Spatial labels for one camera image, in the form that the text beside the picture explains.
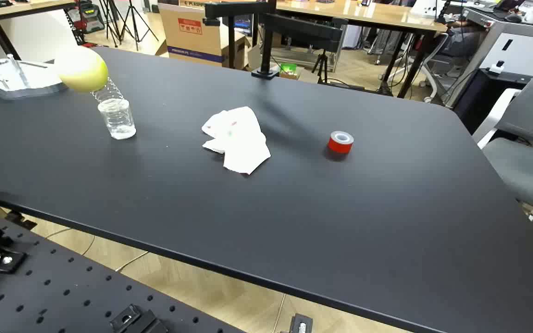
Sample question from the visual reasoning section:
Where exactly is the white towel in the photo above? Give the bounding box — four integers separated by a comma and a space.
200, 105, 274, 177

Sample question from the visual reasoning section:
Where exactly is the small black tripod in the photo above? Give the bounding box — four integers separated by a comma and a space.
311, 48, 335, 85

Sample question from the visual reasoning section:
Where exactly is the black photo tripod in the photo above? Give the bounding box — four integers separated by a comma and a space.
102, 0, 161, 52

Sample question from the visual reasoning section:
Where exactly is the red tape roll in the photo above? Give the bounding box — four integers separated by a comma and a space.
326, 129, 355, 159

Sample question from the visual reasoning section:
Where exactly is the green small object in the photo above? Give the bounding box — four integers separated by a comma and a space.
278, 61, 304, 79

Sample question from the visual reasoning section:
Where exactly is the black flat panel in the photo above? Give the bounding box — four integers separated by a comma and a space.
263, 11, 350, 55

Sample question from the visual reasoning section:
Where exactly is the brown cardboard box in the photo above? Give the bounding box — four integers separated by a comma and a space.
157, 2, 252, 68

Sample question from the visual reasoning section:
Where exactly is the long wooden table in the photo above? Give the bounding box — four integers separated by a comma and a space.
274, 0, 452, 100

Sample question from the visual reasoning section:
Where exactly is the yellow round ball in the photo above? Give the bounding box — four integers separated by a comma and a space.
54, 46, 111, 94

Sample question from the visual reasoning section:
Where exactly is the black mesh chair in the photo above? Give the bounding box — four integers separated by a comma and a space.
418, 26, 485, 105

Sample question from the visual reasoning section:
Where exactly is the black perforated breadboard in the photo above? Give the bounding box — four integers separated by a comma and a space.
0, 201, 244, 333

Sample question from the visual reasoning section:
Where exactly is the gray office chair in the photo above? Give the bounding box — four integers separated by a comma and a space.
479, 59, 533, 218

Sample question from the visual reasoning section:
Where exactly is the gray cabinet desk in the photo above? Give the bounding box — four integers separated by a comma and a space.
450, 20, 533, 127

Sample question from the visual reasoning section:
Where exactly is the wooden table with black legs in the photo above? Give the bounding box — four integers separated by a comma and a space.
0, 0, 78, 61

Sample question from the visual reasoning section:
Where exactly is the white device on desk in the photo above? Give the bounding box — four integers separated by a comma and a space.
516, 0, 533, 26

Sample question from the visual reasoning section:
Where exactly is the silver metal bracket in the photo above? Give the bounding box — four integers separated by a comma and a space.
287, 312, 315, 333

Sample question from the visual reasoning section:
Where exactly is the black mounting bracket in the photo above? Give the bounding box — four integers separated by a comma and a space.
109, 301, 174, 333

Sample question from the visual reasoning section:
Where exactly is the clear tray with wire rack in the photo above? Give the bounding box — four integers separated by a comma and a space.
0, 53, 67, 102

